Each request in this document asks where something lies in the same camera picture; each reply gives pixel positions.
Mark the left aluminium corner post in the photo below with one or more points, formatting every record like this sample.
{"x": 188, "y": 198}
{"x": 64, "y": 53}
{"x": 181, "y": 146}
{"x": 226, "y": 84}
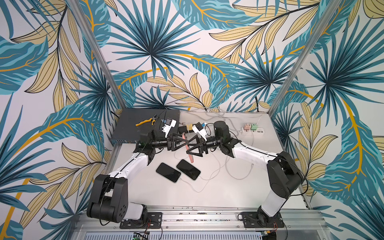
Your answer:
{"x": 91, "y": 39}

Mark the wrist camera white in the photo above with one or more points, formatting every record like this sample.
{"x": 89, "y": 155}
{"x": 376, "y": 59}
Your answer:
{"x": 169, "y": 127}
{"x": 199, "y": 128}

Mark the dark grey network switch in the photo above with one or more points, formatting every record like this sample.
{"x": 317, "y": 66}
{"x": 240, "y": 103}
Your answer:
{"x": 127, "y": 133}

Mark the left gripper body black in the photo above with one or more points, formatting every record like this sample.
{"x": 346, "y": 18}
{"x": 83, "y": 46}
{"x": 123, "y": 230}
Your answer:
{"x": 170, "y": 143}

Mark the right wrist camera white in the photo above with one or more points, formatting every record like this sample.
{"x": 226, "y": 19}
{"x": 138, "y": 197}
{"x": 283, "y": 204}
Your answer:
{"x": 199, "y": 128}

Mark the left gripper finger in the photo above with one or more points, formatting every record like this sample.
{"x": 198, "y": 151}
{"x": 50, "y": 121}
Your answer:
{"x": 180, "y": 144}
{"x": 181, "y": 138}

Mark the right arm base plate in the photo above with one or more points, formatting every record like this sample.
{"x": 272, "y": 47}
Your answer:
{"x": 258, "y": 220}

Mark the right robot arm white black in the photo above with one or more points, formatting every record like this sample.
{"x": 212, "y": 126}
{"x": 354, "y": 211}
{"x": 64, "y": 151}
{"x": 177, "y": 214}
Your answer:
{"x": 283, "y": 174}

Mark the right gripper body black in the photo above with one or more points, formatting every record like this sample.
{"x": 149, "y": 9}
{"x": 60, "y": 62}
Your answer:
{"x": 202, "y": 144}

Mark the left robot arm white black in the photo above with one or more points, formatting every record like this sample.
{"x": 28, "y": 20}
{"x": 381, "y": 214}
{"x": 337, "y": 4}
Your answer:
{"x": 109, "y": 199}

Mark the aluminium front rail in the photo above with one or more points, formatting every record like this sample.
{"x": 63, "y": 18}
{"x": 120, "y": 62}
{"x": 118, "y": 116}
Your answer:
{"x": 194, "y": 223}

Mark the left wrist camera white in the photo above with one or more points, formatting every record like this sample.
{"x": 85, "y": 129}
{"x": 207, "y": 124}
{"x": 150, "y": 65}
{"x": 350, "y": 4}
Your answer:
{"x": 169, "y": 127}

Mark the white power strip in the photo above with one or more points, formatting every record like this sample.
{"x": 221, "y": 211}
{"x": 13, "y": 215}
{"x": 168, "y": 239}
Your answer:
{"x": 257, "y": 132}

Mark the black phone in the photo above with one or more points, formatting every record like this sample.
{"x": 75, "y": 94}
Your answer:
{"x": 168, "y": 172}
{"x": 188, "y": 169}

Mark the pink charger plug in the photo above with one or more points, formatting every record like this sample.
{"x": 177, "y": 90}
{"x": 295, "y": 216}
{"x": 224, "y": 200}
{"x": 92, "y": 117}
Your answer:
{"x": 247, "y": 127}

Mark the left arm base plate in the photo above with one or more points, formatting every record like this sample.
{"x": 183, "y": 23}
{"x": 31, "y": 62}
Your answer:
{"x": 150, "y": 220}

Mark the green charger plug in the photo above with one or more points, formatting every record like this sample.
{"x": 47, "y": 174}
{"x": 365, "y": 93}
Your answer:
{"x": 254, "y": 127}

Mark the aluminium corner post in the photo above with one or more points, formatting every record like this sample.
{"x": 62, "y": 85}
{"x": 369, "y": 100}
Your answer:
{"x": 91, "y": 39}
{"x": 314, "y": 36}

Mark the black power socket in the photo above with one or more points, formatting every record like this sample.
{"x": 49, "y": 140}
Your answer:
{"x": 183, "y": 129}

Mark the right aluminium corner post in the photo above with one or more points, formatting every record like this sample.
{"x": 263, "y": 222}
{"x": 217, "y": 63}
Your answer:
{"x": 314, "y": 36}

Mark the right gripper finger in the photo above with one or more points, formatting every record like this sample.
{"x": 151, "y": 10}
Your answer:
{"x": 195, "y": 152}
{"x": 193, "y": 141}

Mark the yellow black pliers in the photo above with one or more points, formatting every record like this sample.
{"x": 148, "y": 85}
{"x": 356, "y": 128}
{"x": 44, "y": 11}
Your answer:
{"x": 151, "y": 120}

